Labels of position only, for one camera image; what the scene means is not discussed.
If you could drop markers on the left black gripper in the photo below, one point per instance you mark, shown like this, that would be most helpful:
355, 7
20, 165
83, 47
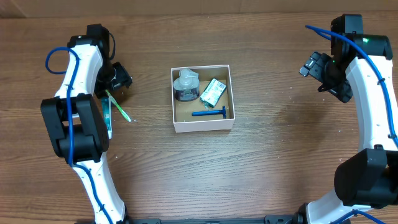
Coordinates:
124, 77

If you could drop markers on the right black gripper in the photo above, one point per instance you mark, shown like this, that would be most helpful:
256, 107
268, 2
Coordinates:
344, 93

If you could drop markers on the clear pump soap bottle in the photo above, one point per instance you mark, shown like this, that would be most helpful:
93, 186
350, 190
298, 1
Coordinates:
186, 86

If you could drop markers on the green white soap bar packet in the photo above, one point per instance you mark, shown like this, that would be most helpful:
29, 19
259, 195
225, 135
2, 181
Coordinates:
212, 93

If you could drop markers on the blue disposable razor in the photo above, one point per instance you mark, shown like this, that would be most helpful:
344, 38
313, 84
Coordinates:
211, 112

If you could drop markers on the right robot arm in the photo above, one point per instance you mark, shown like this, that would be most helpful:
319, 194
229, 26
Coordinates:
359, 68

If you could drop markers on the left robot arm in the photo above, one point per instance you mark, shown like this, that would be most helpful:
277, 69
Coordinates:
77, 130

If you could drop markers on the green toothpaste tube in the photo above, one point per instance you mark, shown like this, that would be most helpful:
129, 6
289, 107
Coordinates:
106, 107

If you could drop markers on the green white toothbrush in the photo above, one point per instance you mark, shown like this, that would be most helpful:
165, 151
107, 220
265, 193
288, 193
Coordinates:
115, 103

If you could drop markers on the white open cardboard box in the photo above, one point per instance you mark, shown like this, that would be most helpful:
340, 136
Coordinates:
182, 111

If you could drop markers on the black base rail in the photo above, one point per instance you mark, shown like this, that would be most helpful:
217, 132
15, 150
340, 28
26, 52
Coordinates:
268, 219

